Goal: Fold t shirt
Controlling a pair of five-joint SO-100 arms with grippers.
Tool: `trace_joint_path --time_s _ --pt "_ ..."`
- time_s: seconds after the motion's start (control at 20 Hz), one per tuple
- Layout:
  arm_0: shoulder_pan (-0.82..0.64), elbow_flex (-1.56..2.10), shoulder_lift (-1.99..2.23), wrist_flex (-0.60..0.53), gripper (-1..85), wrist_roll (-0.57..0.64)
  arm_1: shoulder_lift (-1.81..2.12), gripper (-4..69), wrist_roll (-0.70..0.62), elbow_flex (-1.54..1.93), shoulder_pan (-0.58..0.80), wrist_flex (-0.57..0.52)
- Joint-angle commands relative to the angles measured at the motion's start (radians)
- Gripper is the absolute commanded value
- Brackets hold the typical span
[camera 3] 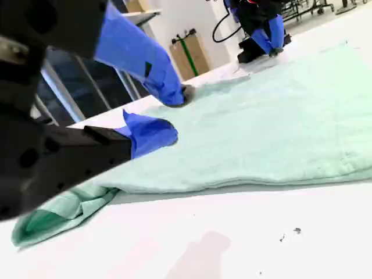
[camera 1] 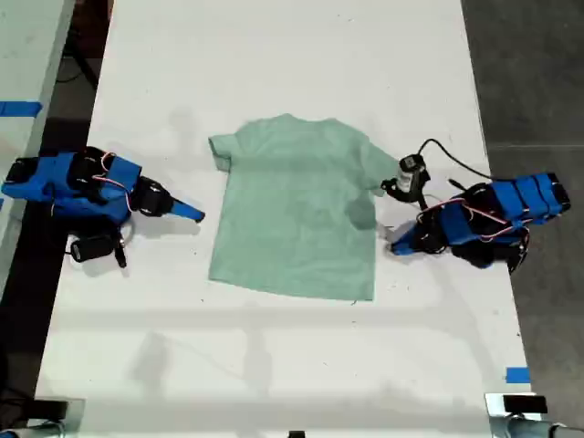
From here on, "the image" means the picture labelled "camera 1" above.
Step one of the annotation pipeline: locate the long blue tape strip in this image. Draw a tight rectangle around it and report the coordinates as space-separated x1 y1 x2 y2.
0 100 44 118

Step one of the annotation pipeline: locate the small black box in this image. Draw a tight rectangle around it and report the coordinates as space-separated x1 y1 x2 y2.
503 394 548 414
33 399 69 419

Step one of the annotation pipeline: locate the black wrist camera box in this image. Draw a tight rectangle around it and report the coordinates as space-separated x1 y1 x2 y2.
68 233 116 264
398 154 428 191

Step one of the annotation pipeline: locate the pale green T-shirt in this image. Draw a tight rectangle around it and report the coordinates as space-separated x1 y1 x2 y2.
207 112 399 303

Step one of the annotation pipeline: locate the short blue tape strip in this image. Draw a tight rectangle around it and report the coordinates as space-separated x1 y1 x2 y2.
505 366 532 385

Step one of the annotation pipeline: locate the thin black floor cable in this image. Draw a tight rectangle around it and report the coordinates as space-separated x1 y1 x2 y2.
55 45 99 90

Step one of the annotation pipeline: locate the white side table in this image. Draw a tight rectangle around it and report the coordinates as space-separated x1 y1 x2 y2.
0 0 77 293

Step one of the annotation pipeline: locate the metal table bracket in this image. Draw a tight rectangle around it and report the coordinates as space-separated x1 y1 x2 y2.
484 391 584 438
8 397 87 438

